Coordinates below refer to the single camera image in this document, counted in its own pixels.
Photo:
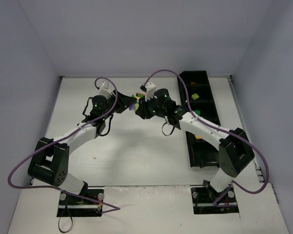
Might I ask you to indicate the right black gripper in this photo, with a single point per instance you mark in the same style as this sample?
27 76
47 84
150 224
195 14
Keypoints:
143 109

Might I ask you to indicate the black compartment bin row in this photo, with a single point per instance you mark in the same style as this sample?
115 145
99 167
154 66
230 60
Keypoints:
201 153

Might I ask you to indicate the dark green square lego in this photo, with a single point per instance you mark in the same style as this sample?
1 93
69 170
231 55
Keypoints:
197 112

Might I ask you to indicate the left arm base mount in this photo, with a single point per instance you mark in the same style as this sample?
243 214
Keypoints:
72 206

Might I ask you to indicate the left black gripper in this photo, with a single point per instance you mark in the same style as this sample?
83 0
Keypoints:
117 102

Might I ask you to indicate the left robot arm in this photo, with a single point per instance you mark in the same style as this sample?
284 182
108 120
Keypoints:
51 164

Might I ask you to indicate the purple square lego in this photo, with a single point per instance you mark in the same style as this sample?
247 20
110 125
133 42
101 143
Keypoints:
132 107

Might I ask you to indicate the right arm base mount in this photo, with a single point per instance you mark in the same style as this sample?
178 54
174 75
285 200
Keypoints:
206 201

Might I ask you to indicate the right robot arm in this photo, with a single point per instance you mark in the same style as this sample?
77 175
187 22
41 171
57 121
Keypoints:
234 151

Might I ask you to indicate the lime green small lego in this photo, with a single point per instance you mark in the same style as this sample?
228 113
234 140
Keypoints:
195 96

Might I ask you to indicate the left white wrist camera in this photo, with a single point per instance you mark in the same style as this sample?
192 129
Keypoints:
104 89

